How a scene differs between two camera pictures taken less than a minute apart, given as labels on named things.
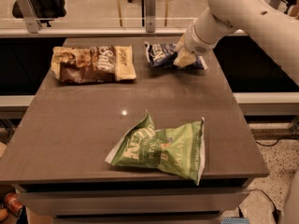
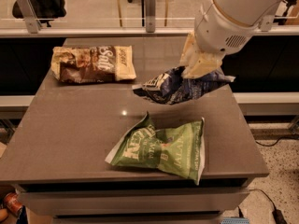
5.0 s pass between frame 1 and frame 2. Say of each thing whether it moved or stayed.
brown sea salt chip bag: stayed
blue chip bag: moved
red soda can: stayed
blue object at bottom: stayed
